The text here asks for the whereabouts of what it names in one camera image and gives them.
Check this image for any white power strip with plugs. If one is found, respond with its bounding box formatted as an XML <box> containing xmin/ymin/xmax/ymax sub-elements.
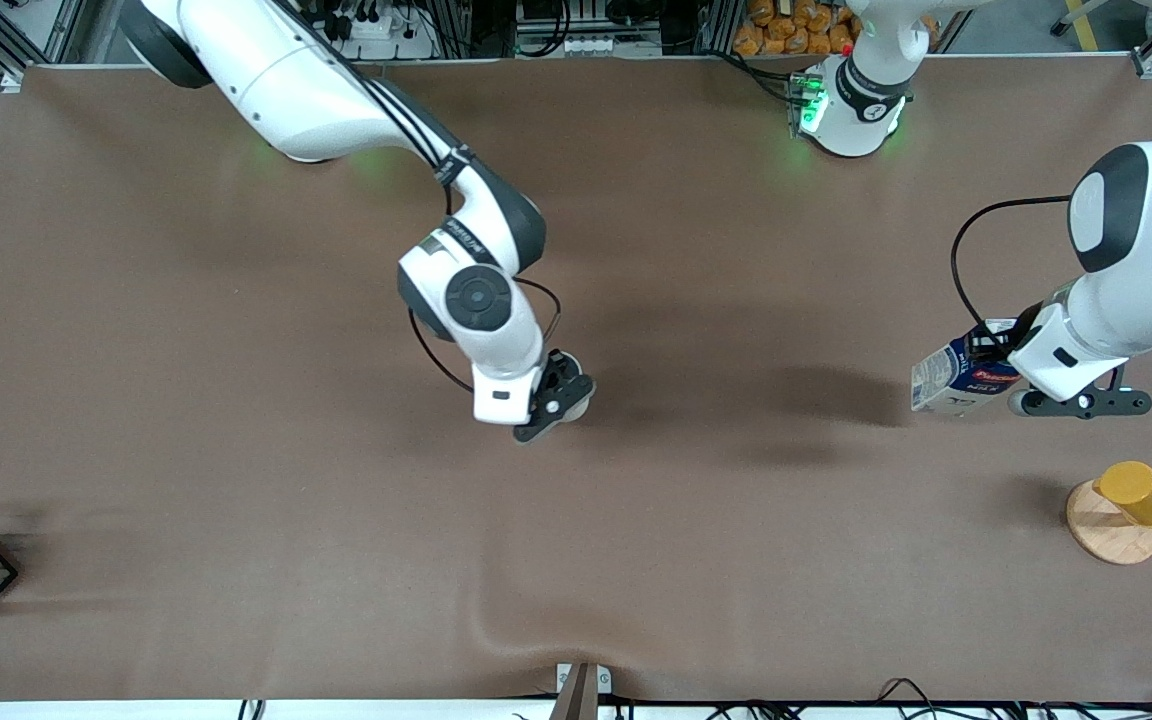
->
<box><xmin>334</xmin><ymin>0</ymin><xmax>419</xmax><ymax>41</ymax></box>

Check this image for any wooden cup stand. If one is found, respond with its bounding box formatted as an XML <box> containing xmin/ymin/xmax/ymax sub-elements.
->
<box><xmin>1066</xmin><ymin>480</ymin><xmax>1152</xmax><ymax>567</ymax></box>

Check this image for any long white power strip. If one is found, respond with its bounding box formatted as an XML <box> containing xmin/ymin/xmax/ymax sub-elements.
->
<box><xmin>558</xmin><ymin>35</ymin><xmax>664</xmax><ymax>57</ymax></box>

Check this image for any metal table clamp bracket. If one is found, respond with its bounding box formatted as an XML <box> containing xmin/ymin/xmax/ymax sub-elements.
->
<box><xmin>548</xmin><ymin>662</ymin><xmax>613</xmax><ymax>720</ymax></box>

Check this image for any bag of orange buns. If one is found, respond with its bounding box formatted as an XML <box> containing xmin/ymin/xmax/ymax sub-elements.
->
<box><xmin>733</xmin><ymin>0</ymin><xmax>862</xmax><ymax>57</ymax></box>

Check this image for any blue and white milk carton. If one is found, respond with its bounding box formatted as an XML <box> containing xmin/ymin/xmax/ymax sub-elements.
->
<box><xmin>910</xmin><ymin>318</ymin><xmax>1027</xmax><ymax>417</ymax></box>

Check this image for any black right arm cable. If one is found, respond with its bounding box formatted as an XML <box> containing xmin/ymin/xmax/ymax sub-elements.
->
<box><xmin>406</xmin><ymin>278</ymin><xmax>563</xmax><ymax>393</ymax></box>

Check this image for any yellow cup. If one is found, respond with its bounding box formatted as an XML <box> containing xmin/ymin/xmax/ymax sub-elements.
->
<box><xmin>1093</xmin><ymin>460</ymin><xmax>1152</xmax><ymax>529</ymax></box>

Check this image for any black cable bundle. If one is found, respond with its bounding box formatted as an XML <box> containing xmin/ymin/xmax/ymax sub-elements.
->
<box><xmin>616</xmin><ymin>678</ymin><xmax>1152</xmax><ymax>720</ymax></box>

